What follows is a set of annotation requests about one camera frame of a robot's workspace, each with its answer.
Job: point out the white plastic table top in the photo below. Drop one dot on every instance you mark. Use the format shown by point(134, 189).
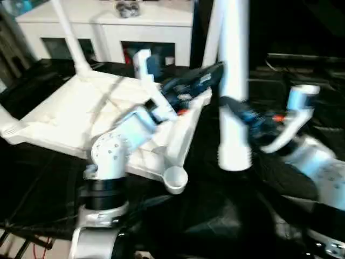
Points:
point(67, 108)

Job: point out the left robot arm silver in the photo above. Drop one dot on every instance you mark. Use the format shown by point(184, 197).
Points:
point(113, 151)

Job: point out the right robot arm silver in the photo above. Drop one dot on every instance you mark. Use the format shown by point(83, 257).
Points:
point(320, 167)

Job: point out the small white jar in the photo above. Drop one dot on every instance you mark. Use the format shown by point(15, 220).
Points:
point(169, 60)

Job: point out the red package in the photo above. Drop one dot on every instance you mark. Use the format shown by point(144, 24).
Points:
point(126, 55)

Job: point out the black cabinet with yellow label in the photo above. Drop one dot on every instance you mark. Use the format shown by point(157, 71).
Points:
point(258, 32)

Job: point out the white cabinet with glass doors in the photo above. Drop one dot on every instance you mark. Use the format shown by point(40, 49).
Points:
point(148, 29)

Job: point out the black work mat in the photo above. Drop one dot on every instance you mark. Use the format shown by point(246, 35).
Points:
point(40, 175)

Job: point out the small cyan object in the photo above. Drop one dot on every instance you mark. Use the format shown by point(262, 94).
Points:
point(23, 3)

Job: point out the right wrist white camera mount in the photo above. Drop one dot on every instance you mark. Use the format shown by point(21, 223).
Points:
point(296, 99)

